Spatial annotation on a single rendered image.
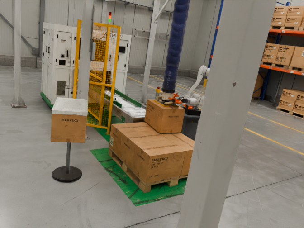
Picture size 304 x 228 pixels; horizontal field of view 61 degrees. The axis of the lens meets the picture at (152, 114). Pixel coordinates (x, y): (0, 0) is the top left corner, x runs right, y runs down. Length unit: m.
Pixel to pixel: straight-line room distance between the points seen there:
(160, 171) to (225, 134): 2.70
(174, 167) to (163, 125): 0.74
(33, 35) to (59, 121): 9.69
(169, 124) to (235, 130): 3.21
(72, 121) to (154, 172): 1.25
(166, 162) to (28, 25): 10.21
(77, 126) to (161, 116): 1.40
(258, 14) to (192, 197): 0.68
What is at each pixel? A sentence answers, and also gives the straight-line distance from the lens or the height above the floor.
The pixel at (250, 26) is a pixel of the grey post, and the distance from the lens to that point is 0.88.
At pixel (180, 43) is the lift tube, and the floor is 1.96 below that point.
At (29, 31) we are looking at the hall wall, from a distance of 12.70.
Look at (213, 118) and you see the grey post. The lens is 0.93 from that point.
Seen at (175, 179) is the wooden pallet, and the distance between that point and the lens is 3.84.
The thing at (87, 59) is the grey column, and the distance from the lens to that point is 4.71.
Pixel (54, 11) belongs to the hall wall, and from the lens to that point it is 12.86.
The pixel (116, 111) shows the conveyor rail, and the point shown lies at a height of 0.50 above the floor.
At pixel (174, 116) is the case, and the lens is 4.14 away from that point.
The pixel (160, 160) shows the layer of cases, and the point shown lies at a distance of 3.48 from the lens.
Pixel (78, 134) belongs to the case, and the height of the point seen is 0.73.
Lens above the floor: 1.97
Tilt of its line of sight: 16 degrees down
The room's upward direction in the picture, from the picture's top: 9 degrees clockwise
